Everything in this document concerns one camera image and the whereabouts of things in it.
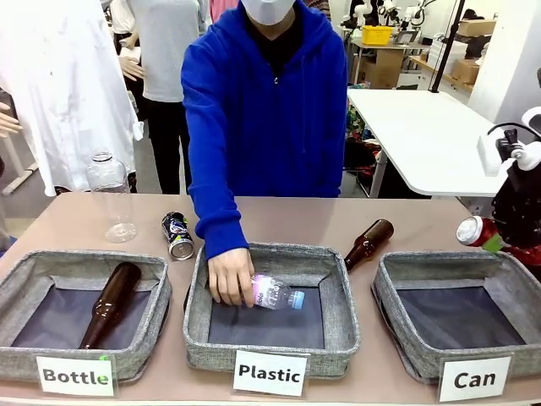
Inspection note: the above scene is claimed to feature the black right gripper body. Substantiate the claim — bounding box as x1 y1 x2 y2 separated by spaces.
490 158 541 251

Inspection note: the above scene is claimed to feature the red drink can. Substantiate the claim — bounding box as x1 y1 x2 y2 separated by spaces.
455 214 541 267

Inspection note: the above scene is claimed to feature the small clear plastic water bottle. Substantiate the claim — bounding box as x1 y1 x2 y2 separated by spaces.
250 273 306 312

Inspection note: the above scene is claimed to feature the person's right forearm blue sleeve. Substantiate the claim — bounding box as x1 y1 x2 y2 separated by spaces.
188 185 250 261

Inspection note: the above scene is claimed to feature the white Can label card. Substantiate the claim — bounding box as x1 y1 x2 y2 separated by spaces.
437 355 513 403

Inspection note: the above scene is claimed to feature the grey fabric basket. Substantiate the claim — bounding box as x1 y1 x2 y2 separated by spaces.
371 250 541 384
182 241 362 381
0 249 172 384

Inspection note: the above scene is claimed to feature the dark blue drink can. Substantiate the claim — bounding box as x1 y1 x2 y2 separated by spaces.
161 211 196 261

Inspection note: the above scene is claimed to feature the person's right hand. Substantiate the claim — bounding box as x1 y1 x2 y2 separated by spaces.
207 246 256 308

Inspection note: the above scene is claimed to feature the brown glass bottle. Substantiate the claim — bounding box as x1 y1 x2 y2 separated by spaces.
79 261 143 351
342 218 396 272

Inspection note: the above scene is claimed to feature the white table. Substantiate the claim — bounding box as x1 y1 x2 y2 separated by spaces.
347 87 509 200

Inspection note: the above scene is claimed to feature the black stand pole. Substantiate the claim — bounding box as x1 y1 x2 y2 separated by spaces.
427 0 467 95

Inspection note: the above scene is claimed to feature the small cardboard box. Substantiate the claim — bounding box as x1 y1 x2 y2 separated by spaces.
457 18 497 38

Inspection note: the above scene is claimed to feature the large cardboard box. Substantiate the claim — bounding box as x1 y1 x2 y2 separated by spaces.
362 49 403 89

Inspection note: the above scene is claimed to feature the wooden desk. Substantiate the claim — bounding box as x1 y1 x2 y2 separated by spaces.
349 38 430 90

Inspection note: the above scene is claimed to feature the yellow plastic bin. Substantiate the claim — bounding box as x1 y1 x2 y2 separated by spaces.
361 25 395 46

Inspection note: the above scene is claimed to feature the person in blue hoodie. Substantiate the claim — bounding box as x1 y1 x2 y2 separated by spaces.
180 0 348 261

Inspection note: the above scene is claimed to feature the white Plastic label card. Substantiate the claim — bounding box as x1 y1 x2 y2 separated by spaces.
232 348 309 398

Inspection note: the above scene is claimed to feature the white face mask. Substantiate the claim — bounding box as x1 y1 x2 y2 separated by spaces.
239 0 295 26

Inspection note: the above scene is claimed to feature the mannequin in light t-shirt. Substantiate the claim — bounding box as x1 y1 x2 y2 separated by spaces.
110 0 205 195

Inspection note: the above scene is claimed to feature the large clear plastic jar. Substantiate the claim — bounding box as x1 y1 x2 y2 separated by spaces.
85 151 139 244

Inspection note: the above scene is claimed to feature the white Bottle label card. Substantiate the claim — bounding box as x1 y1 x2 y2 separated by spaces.
36 354 117 398

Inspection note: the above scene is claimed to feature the bare mannequin hand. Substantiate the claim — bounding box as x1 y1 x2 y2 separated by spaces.
0 101 24 139

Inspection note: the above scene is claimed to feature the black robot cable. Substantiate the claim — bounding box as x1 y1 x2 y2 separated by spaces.
487 121 526 137

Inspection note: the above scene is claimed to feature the white table frame leg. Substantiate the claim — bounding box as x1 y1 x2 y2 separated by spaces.
0 137 40 197

